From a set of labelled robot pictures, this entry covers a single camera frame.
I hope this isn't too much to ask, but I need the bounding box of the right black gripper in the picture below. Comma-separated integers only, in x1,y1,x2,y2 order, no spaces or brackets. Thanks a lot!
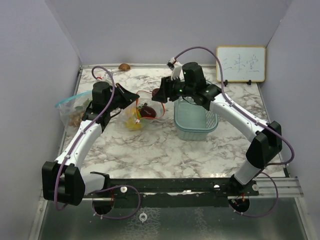
153,74,195,104

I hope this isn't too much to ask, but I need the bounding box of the dark red apple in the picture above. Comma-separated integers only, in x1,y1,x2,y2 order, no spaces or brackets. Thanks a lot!
139,106,157,118

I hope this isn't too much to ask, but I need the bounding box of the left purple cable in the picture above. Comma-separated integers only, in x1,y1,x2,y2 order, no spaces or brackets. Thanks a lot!
53,66,116,211

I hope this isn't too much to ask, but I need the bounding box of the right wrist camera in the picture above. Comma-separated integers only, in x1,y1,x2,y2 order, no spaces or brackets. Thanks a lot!
166,57,183,81

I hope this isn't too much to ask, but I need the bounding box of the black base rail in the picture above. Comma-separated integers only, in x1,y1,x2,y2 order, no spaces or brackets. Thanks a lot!
81,177,261,208

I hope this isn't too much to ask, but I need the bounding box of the clear blue-zipper bag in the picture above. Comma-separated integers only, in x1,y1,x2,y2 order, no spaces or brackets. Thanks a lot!
54,91,92,136

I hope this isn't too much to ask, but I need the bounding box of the clear orange-zipper bag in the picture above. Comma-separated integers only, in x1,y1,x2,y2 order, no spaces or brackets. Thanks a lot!
116,90,165,132

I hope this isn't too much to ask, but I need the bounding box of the aluminium frame rail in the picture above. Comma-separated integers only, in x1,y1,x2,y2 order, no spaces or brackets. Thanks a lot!
39,176,305,201

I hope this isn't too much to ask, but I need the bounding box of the reddish brown fruit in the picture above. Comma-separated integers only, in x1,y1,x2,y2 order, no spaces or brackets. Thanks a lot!
152,88,159,97

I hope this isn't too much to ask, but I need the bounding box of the tan brown mushroom toy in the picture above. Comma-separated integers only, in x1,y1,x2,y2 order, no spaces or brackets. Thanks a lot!
118,63,131,71

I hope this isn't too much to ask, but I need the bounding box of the purple cable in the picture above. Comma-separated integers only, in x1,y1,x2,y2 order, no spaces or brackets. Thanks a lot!
53,66,116,211
174,46,295,218

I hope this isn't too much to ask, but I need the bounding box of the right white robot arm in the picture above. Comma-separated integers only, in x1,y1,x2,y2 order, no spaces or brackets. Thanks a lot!
152,62,283,196

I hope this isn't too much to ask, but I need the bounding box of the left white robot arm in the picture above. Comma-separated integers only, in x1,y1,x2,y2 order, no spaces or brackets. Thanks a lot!
41,81,139,206

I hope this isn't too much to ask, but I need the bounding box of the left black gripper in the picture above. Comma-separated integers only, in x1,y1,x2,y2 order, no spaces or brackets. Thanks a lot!
106,82,140,112

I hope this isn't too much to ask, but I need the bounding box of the brown longan bunch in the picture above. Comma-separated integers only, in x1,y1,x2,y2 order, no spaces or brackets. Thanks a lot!
68,111,85,128

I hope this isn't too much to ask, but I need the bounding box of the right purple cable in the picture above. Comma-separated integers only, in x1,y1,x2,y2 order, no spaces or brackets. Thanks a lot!
174,46,295,218

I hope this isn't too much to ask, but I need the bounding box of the white board wooden frame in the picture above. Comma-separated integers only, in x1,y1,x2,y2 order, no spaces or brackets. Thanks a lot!
216,45,266,84

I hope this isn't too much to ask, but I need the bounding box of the light blue plastic basket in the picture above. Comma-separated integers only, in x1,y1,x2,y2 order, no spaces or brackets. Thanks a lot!
173,97,219,141

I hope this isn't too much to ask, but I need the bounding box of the green ring toy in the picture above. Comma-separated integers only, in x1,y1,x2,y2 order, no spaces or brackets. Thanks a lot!
75,99,91,111

